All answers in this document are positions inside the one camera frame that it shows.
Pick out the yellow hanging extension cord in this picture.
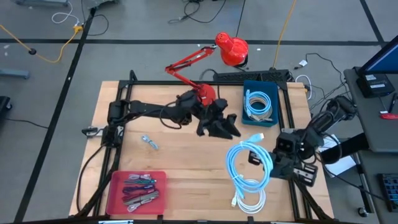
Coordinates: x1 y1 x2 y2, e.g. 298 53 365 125
272 0 297 70

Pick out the teal thin cable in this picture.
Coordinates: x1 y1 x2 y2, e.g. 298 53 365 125
123 179 157 185

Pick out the black desk monitor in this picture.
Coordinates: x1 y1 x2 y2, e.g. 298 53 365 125
360 34 398 75

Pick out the dark blue thin cable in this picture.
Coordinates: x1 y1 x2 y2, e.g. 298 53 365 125
122 185 155 193

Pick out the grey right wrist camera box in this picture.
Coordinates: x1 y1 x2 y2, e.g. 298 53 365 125
275 132 295 154

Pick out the blue plastic bin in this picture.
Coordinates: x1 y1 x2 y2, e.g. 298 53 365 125
241 80 280 128

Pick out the dark keyboard with blue keys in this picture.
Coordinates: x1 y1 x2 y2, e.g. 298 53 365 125
377 173 398 213

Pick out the black mini computer box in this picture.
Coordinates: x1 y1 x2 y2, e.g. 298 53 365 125
356 73 396 98

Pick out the black keyboard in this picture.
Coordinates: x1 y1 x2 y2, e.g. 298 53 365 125
213 69 290 83

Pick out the white thick cable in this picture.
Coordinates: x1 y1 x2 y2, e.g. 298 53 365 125
231 179 267 215

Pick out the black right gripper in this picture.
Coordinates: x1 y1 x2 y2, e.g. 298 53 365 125
248 151 318 188

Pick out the white looped cable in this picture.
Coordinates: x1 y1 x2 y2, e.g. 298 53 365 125
294 74 313 101

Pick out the black aluminium table frame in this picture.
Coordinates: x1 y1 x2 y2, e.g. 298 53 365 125
74 70 335 224

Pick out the white paper sheet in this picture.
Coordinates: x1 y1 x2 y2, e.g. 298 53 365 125
320 134 357 179

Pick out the red articulated desk lamp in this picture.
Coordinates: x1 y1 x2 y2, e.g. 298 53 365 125
164 31 249 108

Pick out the dark grey side desk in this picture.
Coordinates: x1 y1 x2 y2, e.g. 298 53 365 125
343 66 398 153

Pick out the pink plastic bin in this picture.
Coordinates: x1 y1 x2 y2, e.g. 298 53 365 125
105 170 167 216

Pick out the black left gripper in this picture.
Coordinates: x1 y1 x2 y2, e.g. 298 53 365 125
196 98 242 140

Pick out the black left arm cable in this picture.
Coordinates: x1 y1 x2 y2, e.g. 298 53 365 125
159 100 183 130

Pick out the grey stand foot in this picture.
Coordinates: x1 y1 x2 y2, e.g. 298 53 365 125
0 68 31 80

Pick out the black-white braided cable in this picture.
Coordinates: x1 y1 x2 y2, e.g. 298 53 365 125
123 190 160 206

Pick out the black pen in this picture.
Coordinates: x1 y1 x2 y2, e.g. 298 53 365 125
388 92 397 113

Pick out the yellow floor extension cord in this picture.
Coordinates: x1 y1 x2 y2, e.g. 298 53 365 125
0 24 84 64

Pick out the pale grey thin cable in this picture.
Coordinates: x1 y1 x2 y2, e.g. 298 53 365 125
141 134 160 151

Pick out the white floor cable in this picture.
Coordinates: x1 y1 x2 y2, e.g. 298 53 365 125
50 2 80 26

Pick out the light blue thick cable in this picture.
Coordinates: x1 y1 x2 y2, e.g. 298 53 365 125
225 133 275 200
244 89 272 118

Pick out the beige cloth strip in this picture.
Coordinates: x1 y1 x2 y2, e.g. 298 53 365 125
248 96 275 123

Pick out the red braided thin cable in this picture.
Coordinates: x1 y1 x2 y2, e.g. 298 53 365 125
122 192 147 202

